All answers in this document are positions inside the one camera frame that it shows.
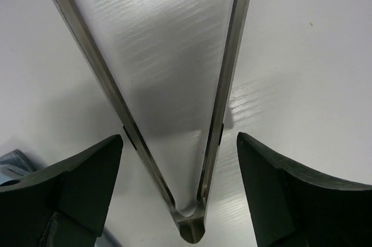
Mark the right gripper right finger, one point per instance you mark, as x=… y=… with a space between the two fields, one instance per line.
x=293 y=205

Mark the striped cloth placemat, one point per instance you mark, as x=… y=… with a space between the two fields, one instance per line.
x=16 y=164

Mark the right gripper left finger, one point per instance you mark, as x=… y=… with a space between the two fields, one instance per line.
x=64 y=204

